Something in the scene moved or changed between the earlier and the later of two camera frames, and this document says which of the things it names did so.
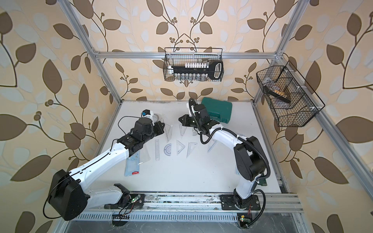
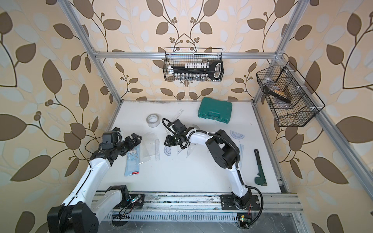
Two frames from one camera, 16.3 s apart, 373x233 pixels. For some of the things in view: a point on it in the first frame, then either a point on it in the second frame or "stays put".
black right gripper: (186, 122) to (170, 142)
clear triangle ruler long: (191, 146) stays put
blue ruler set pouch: (132, 165) stays put
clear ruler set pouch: (144, 155) stays put
